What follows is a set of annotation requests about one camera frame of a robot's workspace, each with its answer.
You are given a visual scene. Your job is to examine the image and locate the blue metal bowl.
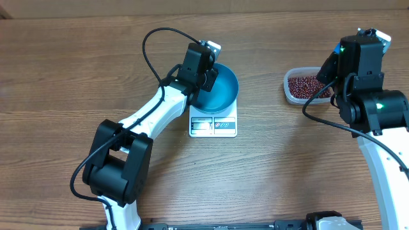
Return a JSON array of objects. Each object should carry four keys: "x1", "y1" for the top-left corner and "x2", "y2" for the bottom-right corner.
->
[{"x1": 193, "y1": 63, "x2": 239, "y2": 113}]

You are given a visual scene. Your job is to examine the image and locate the blue plastic measuring scoop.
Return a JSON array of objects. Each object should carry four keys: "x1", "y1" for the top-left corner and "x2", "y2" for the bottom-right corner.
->
[{"x1": 334, "y1": 43, "x2": 341, "y2": 54}]

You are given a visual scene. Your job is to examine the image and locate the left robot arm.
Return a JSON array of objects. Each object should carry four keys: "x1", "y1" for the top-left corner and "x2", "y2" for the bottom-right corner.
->
[{"x1": 78, "y1": 41, "x2": 221, "y2": 229}]

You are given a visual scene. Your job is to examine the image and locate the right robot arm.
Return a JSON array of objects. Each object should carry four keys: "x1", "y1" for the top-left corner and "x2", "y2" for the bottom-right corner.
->
[{"x1": 317, "y1": 35, "x2": 408, "y2": 229}]

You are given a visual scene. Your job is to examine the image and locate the white digital kitchen scale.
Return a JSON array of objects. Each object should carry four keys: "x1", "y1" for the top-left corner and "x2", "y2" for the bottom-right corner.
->
[{"x1": 189, "y1": 100, "x2": 238, "y2": 138}]

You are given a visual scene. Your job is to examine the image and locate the red beans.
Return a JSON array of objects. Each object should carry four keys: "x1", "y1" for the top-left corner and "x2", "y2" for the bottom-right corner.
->
[{"x1": 288, "y1": 76, "x2": 325, "y2": 99}]

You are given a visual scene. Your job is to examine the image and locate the clear plastic container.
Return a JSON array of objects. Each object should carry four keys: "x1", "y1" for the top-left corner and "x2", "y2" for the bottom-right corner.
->
[{"x1": 283, "y1": 67, "x2": 325, "y2": 105}]

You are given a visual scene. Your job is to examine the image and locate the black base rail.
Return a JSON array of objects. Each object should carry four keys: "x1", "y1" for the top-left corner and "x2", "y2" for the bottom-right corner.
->
[{"x1": 79, "y1": 210, "x2": 364, "y2": 230}]

